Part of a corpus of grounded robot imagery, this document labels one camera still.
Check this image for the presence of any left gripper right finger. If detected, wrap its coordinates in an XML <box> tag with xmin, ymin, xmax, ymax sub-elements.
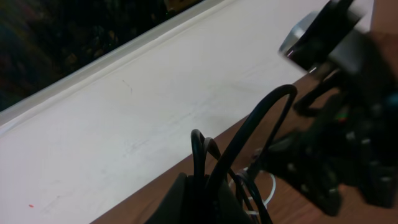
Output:
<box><xmin>214</xmin><ymin>180</ymin><xmax>252</xmax><ymax>224</ymax></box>

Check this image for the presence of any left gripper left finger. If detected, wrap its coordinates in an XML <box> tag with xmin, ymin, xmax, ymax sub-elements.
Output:
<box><xmin>145</xmin><ymin>173</ymin><xmax>187</xmax><ymax>224</ymax></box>

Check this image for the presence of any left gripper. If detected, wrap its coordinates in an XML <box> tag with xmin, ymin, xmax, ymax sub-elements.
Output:
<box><xmin>259</xmin><ymin>73</ymin><xmax>397</xmax><ymax>216</ymax></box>

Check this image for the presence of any white cable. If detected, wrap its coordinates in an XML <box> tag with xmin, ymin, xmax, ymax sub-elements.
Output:
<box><xmin>228</xmin><ymin>167</ymin><xmax>277</xmax><ymax>216</ymax></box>

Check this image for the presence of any black USB cable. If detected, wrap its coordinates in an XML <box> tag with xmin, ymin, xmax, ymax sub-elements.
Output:
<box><xmin>190</xmin><ymin>83</ymin><xmax>299</xmax><ymax>224</ymax></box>

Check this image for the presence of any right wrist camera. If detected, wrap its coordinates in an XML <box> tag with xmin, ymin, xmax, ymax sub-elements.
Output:
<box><xmin>279</xmin><ymin>0</ymin><xmax>361</xmax><ymax>72</ymax></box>

